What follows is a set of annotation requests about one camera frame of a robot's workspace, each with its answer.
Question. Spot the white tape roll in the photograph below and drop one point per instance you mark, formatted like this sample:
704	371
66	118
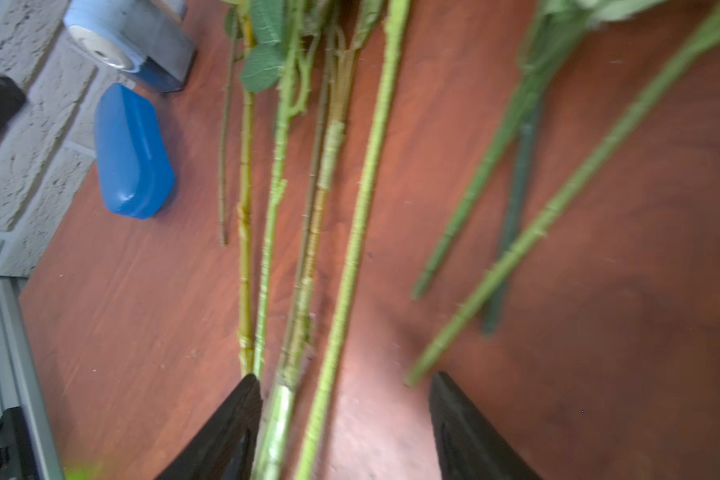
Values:
142	39

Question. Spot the peach rose flower stem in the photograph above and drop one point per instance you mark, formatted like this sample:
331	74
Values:
341	54

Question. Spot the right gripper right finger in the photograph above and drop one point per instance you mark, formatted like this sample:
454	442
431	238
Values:
467	444

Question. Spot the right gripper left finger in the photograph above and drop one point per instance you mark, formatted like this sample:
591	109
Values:
224	448

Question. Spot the white poppy flower stem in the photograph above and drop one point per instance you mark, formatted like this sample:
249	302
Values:
280	40

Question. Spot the aluminium mounting rail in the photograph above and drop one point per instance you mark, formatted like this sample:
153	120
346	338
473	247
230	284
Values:
27	446

